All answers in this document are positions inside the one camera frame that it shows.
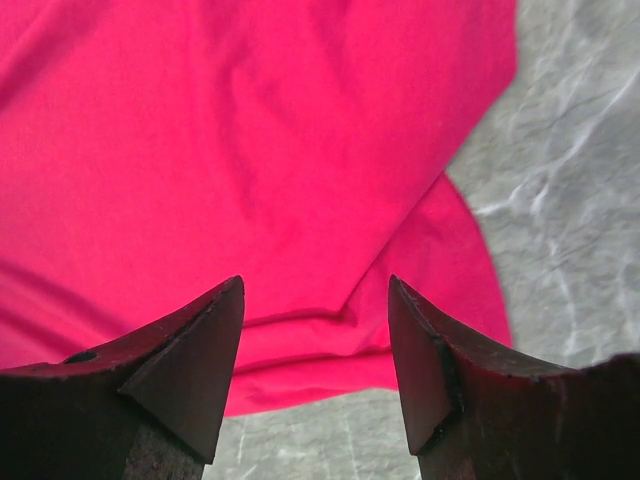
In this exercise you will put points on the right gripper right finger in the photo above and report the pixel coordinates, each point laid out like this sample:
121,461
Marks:
476,409

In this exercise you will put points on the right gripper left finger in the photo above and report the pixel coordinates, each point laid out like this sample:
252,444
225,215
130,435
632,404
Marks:
148,405

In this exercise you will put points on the magenta t shirt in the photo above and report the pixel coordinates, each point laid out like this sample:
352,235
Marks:
151,150

